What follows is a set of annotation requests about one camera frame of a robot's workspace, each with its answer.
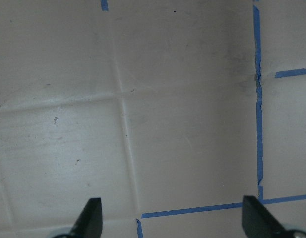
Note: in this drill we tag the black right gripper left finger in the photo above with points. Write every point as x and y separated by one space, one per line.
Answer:
90 221

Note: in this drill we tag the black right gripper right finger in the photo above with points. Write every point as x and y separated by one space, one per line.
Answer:
258 222

